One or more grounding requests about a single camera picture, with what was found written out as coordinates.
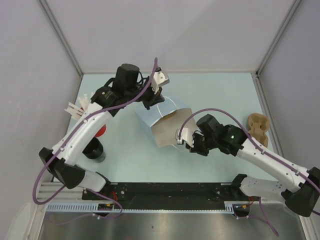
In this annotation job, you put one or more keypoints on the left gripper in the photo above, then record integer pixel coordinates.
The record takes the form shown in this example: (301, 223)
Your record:
(153, 98)

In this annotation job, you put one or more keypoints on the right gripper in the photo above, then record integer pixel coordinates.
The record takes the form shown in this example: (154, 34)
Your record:
(195, 149)

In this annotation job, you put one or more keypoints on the light blue paper bag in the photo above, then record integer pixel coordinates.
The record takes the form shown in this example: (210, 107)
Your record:
(163, 132)

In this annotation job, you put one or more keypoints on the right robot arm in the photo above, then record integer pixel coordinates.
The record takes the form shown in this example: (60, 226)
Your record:
(295, 186)

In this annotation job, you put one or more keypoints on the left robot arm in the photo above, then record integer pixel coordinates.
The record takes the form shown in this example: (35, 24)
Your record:
(120, 91)

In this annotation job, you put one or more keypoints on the red straw cup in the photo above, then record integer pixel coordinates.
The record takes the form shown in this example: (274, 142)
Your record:
(101, 131)

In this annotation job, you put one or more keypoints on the brown cardboard cup carrier stack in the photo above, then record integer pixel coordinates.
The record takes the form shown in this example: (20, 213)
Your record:
(258, 126)

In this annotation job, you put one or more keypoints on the black cup left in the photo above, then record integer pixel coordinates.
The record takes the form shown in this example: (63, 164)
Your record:
(95, 151)

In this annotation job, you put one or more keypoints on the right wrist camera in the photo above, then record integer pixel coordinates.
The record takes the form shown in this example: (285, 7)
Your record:
(185, 136)

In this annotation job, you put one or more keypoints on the white cable duct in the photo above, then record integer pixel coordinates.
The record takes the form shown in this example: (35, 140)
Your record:
(97, 207)

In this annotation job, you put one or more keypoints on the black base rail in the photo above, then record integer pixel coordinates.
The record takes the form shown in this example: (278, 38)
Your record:
(175, 195)

